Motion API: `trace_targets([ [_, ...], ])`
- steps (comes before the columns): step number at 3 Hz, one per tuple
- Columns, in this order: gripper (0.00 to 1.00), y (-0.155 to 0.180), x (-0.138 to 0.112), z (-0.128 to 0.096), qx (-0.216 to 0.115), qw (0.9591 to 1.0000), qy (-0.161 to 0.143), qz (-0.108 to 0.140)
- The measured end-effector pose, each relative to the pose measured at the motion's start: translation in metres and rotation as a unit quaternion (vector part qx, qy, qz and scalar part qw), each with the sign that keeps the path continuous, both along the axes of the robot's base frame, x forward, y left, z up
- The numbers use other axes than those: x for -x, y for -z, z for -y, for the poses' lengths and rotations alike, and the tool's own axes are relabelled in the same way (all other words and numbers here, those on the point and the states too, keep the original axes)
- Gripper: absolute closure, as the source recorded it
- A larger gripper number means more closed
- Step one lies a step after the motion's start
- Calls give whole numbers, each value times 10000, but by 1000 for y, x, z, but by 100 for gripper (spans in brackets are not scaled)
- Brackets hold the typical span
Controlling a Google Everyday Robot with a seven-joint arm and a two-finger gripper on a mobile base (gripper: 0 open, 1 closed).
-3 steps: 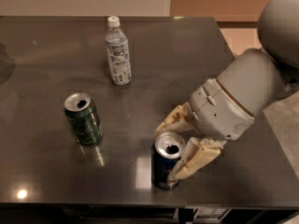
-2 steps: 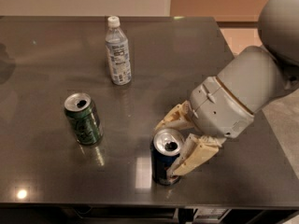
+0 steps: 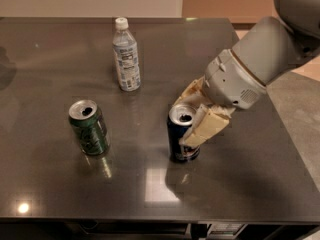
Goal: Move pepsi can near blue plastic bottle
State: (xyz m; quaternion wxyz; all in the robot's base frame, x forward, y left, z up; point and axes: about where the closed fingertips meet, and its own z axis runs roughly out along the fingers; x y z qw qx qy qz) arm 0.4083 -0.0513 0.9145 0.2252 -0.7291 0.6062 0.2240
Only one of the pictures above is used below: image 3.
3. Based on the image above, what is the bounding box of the green soda can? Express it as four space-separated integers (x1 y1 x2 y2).
68 100 110 156

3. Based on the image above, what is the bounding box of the clear plastic water bottle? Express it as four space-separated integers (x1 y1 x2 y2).
113 17 141 92

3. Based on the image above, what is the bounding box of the drawer unit under table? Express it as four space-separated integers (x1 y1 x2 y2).
81 222 245 240

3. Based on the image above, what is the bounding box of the blue pepsi can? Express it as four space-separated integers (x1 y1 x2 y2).
167 104 200 162

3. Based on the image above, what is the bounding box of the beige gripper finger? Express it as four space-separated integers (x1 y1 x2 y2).
179 104 231 147
174 77 213 107

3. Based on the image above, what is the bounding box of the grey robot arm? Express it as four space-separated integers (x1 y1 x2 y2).
176 0 320 147

